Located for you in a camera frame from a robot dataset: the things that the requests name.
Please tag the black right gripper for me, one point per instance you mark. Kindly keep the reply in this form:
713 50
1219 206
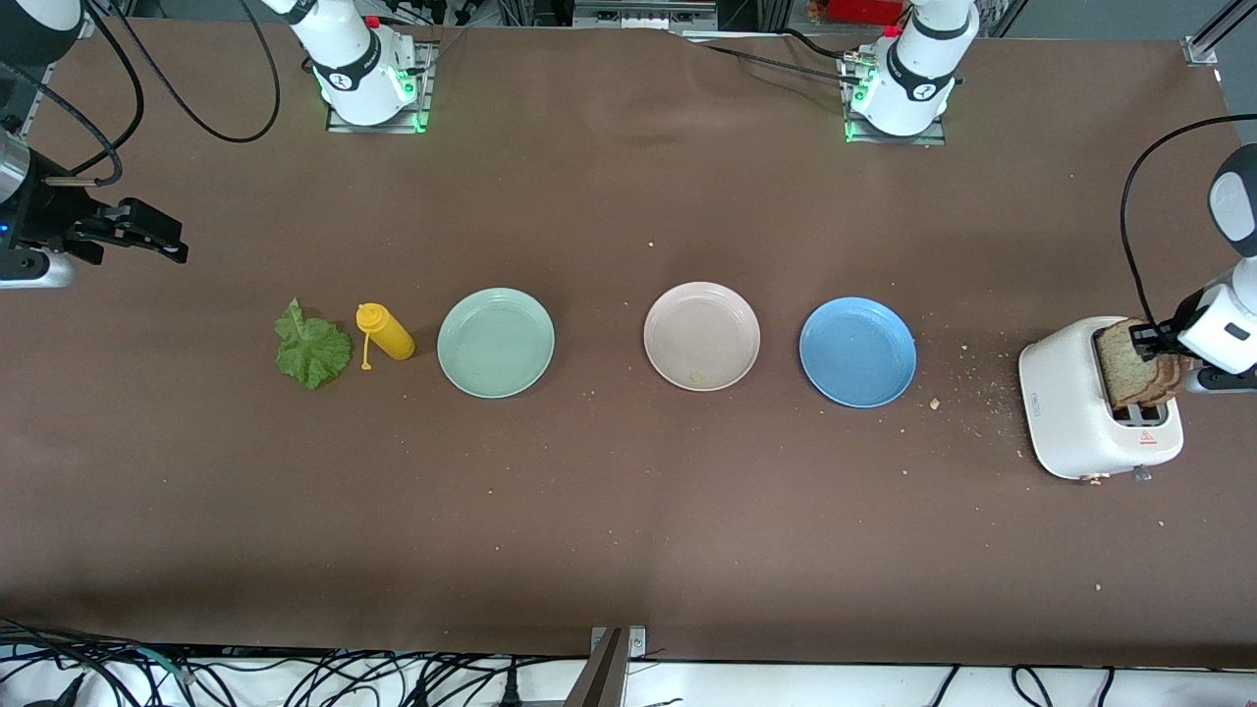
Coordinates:
47 214

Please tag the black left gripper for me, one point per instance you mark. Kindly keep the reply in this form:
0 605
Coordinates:
1146 340

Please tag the brown bread slice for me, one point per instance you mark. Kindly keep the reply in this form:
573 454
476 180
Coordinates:
1120 373
1176 378

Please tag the green lettuce leaf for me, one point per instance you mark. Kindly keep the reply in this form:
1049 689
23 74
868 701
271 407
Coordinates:
312 349

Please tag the yellow squeeze bottle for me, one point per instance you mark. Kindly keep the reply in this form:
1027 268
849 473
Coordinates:
389 334

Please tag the blue plate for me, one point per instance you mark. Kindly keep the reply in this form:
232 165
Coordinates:
857 352

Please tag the mint green plate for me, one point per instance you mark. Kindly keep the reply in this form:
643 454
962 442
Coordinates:
496 344

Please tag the beige plate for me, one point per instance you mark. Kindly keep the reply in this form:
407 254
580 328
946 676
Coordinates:
702 334

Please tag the white toaster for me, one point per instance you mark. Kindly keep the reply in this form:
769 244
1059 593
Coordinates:
1065 403

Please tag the aluminium corner profile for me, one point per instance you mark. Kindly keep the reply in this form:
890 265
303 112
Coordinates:
1200 49

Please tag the red background object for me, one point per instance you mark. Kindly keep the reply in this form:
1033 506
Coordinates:
864 10

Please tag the grey metal background device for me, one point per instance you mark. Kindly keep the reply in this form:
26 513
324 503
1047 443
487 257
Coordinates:
643 12

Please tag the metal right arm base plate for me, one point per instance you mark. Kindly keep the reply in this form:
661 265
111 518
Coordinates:
339 120

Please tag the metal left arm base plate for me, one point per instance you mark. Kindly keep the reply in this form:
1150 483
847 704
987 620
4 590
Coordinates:
933 135

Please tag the metal table edge bracket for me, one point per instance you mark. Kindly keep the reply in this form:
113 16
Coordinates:
617 653

